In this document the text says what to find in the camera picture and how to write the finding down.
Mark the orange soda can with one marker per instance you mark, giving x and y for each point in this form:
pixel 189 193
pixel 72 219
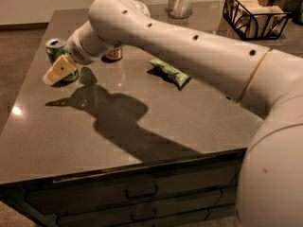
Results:
pixel 114 55

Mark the drawer handle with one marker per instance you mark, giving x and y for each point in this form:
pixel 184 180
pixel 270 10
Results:
pixel 141 191
pixel 143 214

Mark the green chip bag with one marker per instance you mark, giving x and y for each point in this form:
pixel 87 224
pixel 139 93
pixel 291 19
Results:
pixel 175 75

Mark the napkins in basket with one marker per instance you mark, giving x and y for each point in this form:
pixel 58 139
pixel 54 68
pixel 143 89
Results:
pixel 257 7

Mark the top left drawer handle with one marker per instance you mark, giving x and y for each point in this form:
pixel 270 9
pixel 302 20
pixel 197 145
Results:
pixel 141 191

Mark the lower left drawer handle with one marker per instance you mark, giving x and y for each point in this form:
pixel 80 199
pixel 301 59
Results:
pixel 143 214

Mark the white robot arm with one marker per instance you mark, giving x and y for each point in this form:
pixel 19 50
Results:
pixel 266 82

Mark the clear glass jar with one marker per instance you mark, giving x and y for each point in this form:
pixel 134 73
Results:
pixel 179 9

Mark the dark drawer cabinet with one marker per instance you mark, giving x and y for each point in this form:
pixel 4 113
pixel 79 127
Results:
pixel 169 195

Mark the green soda can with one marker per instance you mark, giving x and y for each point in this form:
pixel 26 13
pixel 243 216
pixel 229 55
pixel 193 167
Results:
pixel 56 47

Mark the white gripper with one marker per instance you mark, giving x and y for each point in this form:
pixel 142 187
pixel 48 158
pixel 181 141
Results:
pixel 77 48

